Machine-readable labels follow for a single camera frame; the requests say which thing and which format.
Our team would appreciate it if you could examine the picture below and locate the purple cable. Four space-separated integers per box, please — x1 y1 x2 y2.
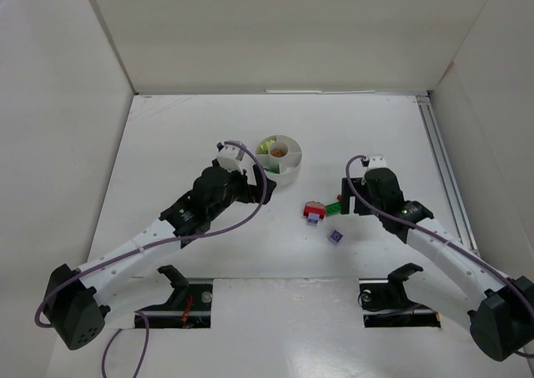
345 154 534 358
33 139 269 378

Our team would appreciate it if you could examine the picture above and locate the aluminium rail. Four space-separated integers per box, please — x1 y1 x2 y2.
416 95 480 255

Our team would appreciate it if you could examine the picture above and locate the red pink lego figure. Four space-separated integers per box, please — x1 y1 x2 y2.
303 201 326 226

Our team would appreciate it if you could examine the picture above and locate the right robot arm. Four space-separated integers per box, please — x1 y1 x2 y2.
340 156 533 361

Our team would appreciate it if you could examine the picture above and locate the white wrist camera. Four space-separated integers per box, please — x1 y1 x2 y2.
361 154 387 170
215 141 245 173

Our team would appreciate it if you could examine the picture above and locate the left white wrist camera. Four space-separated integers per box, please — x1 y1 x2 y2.
215 141 245 173

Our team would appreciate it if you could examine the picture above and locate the lime green lego brick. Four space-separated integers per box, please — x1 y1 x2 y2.
257 140 274 154

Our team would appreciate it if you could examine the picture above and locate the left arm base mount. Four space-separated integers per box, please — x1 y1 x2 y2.
140 265 214 330

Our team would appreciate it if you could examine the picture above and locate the dark green lego brick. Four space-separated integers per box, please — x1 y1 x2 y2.
265 166 280 174

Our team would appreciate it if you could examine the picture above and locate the purple lego brick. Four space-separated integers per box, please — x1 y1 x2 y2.
328 229 344 245

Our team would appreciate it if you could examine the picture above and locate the white round divided container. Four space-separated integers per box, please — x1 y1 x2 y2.
255 134 303 186

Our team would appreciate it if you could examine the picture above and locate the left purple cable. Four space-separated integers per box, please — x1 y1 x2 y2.
33 139 269 378

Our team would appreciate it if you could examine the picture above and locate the brown lego plate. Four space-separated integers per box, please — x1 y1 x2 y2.
269 141 289 159

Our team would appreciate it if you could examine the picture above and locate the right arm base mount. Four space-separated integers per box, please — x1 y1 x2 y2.
358 263 441 329

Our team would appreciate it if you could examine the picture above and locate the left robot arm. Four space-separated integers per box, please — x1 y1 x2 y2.
43 165 277 350

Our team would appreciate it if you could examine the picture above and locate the green lego plate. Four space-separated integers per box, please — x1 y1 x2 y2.
325 202 341 217

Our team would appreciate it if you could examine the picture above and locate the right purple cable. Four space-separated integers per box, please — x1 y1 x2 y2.
345 154 534 358

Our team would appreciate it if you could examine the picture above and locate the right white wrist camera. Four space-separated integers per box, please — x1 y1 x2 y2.
361 154 387 170

